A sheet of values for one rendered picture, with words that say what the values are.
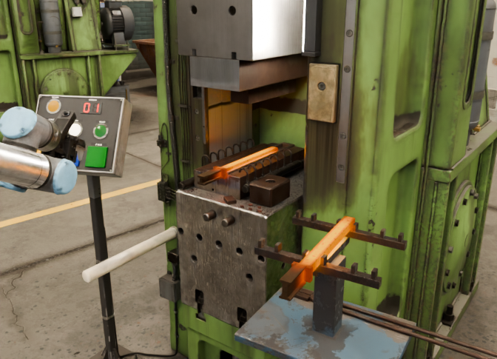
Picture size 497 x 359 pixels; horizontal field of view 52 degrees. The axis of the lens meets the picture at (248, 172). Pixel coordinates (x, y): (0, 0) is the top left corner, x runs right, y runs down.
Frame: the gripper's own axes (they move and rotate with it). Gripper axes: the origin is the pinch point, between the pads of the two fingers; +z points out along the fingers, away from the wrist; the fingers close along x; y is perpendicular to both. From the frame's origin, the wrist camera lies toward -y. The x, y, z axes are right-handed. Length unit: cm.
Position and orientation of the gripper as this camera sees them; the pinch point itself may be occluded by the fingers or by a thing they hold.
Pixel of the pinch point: (81, 146)
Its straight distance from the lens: 179.0
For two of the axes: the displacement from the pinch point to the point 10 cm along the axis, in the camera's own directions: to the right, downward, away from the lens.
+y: -1.0, 9.8, -1.8
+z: 1.7, 2.0, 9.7
